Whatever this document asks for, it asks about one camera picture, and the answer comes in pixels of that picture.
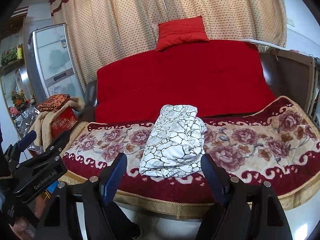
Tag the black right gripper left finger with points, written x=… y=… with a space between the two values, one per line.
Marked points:
x=87 y=210

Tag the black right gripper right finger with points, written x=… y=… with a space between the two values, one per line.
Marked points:
x=241 y=211

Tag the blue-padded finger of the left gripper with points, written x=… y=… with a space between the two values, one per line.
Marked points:
x=13 y=152

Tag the white crackle-pattern garment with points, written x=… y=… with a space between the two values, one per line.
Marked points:
x=175 y=145

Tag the person's left hand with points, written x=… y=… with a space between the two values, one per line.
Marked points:
x=20 y=229

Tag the beige fleece garment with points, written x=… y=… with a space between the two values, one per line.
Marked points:
x=42 y=124

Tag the red gift box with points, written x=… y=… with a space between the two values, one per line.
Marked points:
x=64 y=122

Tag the flower decoration on shelf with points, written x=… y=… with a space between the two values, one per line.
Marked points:
x=18 y=99

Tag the orange black patterned cloth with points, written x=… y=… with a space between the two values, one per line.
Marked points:
x=54 y=103

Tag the floral maroon beige blanket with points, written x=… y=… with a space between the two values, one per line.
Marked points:
x=279 y=144

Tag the silver refrigerator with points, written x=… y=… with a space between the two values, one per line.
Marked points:
x=50 y=63

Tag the yellow bottle on shelf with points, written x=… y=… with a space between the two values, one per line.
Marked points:
x=19 y=52

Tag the red quilt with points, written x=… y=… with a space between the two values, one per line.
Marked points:
x=218 y=77

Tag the beige dotted curtain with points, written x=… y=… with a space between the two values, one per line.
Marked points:
x=103 y=31

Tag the small red pillow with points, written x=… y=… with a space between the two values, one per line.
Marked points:
x=176 y=32

